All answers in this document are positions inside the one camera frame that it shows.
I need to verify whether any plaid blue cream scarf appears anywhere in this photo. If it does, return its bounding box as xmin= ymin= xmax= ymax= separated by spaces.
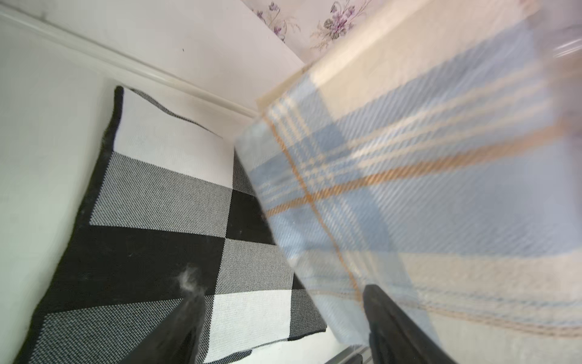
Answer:
xmin=236 ymin=1 xmax=581 ymax=363

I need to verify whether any wooden clothes rack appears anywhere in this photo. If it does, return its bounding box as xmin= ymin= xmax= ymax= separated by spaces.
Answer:
xmin=1 ymin=4 xmax=258 ymax=118

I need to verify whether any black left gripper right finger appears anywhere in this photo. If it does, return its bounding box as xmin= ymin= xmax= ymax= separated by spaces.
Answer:
xmin=363 ymin=285 xmax=455 ymax=364

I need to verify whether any black white checkered scarf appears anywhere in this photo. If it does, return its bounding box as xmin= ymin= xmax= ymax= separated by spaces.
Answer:
xmin=15 ymin=86 xmax=327 ymax=363

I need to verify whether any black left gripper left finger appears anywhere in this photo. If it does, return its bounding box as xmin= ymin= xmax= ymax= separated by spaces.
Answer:
xmin=121 ymin=292 xmax=206 ymax=364

